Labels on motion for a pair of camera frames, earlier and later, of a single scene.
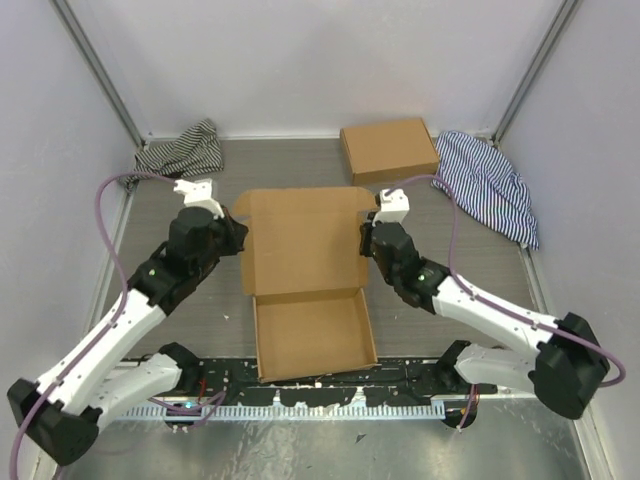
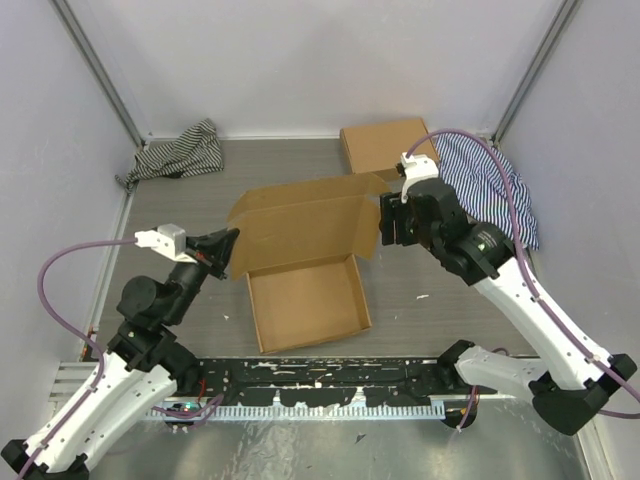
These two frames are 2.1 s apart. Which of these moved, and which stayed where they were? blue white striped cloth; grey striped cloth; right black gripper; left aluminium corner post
Moved: right black gripper
Stayed: grey striped cloth; blue white striped cloth; left aluminium corner post
